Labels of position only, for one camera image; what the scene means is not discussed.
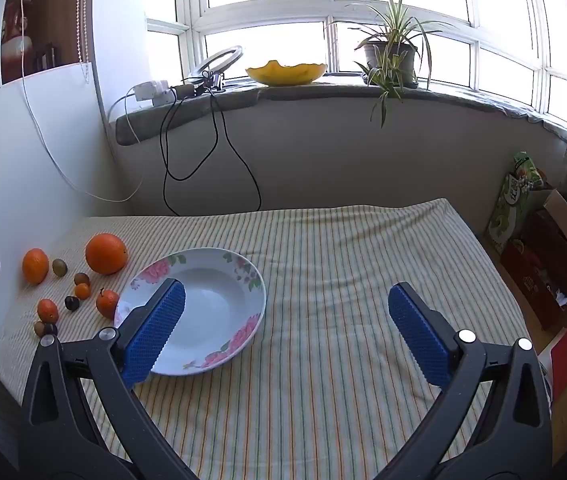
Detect oval tangerine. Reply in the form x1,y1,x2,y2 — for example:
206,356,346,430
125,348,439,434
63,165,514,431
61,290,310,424
37,298,59,324

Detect yellow dish on sill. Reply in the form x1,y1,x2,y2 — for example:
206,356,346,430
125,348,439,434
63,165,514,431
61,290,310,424
244,60,328,86

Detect white power adapter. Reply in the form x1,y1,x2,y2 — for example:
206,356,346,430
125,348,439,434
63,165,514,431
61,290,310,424
133,79,184,107

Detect white window frame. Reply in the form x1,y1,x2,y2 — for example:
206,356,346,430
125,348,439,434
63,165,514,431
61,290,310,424
143,0,567,126

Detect tangerine with stem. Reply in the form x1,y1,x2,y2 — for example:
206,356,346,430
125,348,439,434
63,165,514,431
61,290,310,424
96,287,121,319

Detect ring light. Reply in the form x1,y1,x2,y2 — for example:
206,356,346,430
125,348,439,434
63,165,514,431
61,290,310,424
186,46,245,93

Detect white bead cord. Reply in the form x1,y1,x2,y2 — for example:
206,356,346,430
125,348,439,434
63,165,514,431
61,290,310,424
77,0,90,81

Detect white floral plate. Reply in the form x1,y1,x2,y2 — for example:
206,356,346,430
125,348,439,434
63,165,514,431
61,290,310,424
113,247,267,377

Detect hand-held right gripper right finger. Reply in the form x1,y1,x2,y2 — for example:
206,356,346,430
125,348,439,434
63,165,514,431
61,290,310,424
378,281,554,480

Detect potted spider plant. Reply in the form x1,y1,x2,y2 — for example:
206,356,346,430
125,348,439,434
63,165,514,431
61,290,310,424
331,0,457,128

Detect black cable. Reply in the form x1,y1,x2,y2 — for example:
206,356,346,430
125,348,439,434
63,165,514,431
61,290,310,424
162,85,262,217

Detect dark red cardboard box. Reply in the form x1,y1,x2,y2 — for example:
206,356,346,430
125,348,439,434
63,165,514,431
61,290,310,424
501,210,567,331

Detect white cable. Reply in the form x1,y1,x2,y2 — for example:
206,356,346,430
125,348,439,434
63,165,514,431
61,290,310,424
18,0,164,203

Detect grey stone windowsill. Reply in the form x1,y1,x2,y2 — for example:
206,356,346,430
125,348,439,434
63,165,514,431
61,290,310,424
114,77,567,146

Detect brown wooden shelf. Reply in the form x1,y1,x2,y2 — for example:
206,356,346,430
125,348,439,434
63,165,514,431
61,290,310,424
0,0,84,85

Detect green bag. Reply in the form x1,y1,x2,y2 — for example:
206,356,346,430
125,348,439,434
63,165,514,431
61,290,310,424
486,151,547,253

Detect striped cloth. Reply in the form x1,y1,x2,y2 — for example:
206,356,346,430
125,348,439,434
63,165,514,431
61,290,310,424
0,198,539,480

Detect large orange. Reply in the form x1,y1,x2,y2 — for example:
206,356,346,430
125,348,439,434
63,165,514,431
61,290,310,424
85,233,129,276

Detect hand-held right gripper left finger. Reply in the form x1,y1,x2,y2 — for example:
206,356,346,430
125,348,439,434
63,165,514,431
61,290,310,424
18,277,199,480

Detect medium orange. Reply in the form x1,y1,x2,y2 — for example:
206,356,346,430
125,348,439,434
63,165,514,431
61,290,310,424
22,248,50,286

